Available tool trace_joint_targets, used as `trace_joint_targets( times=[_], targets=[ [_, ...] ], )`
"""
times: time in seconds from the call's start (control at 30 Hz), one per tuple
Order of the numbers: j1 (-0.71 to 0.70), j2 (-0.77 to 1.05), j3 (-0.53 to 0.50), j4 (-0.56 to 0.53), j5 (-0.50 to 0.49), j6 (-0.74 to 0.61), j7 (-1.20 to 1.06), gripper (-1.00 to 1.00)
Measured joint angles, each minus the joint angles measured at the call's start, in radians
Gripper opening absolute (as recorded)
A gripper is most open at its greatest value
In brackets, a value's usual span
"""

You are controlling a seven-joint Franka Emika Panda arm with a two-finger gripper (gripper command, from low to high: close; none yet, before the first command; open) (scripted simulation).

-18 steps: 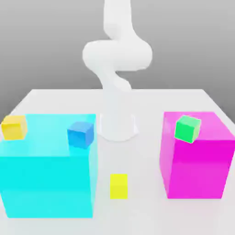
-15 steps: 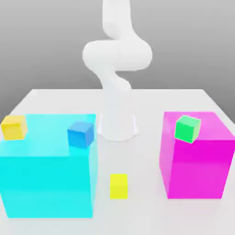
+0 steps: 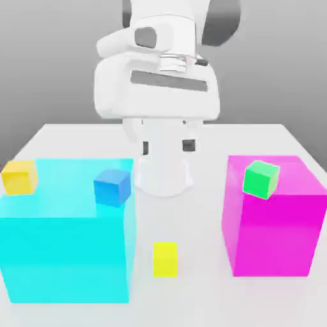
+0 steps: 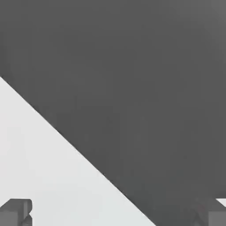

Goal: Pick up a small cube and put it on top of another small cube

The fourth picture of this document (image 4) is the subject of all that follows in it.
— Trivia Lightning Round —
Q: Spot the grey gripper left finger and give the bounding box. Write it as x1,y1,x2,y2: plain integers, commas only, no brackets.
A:
0,198,33,226

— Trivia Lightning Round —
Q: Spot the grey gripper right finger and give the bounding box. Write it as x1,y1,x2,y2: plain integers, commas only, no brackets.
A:
193,198,226,226

